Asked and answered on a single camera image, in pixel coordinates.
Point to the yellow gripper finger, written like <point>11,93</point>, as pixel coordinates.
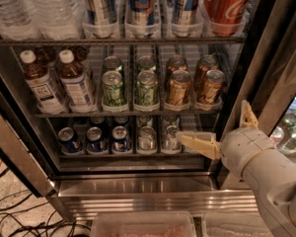
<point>247,116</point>
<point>204,143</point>

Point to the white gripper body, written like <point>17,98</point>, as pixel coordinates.
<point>243,149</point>

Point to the red coke can front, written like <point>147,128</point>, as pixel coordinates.
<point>225,15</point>

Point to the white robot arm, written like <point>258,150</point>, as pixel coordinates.
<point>272,178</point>

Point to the right silver can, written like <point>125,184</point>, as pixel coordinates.
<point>170,141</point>

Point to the silver can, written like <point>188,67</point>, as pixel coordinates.
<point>147,138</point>
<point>170,141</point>

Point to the right front orange can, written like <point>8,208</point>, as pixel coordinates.
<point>211,87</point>

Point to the orange can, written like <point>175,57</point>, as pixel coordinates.
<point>174,63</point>
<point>205,63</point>
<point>178,88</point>
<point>211,87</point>

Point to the left silver can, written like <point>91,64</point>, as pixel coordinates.
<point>147,138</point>

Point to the left front orange can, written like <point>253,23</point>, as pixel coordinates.
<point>178,88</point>

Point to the right back orange can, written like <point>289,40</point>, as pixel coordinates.
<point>205,63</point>

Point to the right front green can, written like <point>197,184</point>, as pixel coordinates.
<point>146,89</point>

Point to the green can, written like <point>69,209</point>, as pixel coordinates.
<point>113,89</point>
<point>146,89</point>
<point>146,62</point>
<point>113,63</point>

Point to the right blue pepsi can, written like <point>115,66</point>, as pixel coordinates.
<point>120,139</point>

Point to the blue pepsi can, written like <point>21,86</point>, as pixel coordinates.
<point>70,140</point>
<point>96,142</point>
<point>120,139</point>

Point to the left back orange can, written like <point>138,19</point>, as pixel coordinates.
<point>174,63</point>

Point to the right back green can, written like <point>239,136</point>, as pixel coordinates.
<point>146,62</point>

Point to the left front green can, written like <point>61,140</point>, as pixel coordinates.
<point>113,89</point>

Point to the middle blue pepsi can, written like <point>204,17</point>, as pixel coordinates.
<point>96,142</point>

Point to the left back green can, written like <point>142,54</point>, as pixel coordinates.
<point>113,63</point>

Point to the left blue pepsi can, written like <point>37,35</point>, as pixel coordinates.
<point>70,140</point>

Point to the right tall energy drink can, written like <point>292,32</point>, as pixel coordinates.
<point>186,20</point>

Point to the tall energy drink can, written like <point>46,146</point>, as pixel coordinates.
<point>101,18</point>
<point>186,20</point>

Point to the middle blue energy drink can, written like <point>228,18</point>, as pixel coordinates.
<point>140,18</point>

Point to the left tall energy drink can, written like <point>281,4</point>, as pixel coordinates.
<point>101,18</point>

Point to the steel fridge door left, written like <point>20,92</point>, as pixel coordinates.
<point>26,145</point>

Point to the right clear plastic bin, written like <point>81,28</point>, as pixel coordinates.
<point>223,224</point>

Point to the clear plastic bin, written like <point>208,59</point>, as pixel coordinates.
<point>143,224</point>
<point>223,224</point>

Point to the left clear plastic bin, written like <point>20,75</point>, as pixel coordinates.
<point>143,224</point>

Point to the right front tea bottle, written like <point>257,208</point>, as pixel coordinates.
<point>76,82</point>

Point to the tea bottle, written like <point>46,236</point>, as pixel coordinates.
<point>42,82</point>
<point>76,82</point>

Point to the left front tea bottle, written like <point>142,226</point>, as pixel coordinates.
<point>42,82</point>

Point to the right clear water bottle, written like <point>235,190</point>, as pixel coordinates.
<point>57,19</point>

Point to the clear water bottle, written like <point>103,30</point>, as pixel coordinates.
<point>16,22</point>
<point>57,19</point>

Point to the left clear water bottle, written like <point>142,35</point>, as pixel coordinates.
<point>16,22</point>

